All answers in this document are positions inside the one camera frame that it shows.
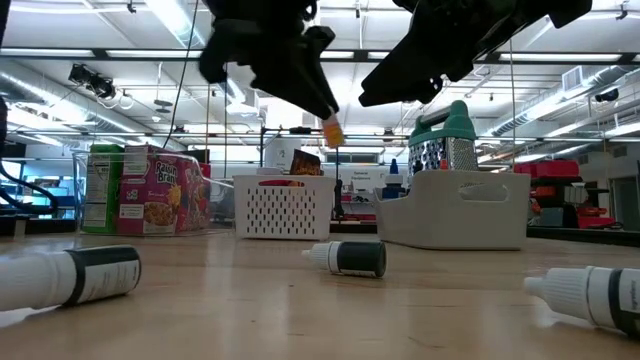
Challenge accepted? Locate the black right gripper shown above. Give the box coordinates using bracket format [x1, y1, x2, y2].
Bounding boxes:
[357, 0, 595, 109]

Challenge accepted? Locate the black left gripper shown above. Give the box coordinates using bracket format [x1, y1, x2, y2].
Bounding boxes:
[199, 0, 342, 120]

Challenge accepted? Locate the small orange dropper bottle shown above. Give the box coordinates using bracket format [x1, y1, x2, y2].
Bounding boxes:
[320, 112, 347, 150]

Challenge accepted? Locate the small dark green dropper bottle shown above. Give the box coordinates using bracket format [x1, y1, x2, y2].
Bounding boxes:
[300, 240, 388, 279]

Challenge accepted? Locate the magenta Raisin Bran cereal box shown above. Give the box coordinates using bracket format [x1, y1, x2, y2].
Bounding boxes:
[116, 145, 190, 237]

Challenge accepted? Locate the green Apple Jacks cereal box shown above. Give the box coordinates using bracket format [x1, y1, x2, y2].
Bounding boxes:
[80, 143, 127, 236]

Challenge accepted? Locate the small black-labelled dropper bottle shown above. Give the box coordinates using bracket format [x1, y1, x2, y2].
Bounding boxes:
[522, 265, 640, 338]
[0, 244, 143, 313]

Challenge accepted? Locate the metal box grater teal trim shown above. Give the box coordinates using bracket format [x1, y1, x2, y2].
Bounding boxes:
[406, 99, 481, 177]

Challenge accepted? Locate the blue-capped food colouring bottle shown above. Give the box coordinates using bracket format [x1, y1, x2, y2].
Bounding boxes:
[381, 158, 407, 201]

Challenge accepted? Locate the white perforated plastic basket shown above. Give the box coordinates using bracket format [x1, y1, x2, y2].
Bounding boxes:
[232, 173, 338, 242]

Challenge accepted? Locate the grey plastic bin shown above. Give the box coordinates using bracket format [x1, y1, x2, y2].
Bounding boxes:
[373, 169, 532, 252]

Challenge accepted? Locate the clear plastic bin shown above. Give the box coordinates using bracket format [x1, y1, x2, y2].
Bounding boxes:
[71, 143, 236, 237]

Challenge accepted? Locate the red storage bin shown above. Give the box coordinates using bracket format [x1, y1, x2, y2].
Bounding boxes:
[513, 159, 582, 180]
[576, 206, 618, 231]

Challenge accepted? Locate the black ceiling-mounted device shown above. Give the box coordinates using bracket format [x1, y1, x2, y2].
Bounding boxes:
[67, 63, 118, 100]

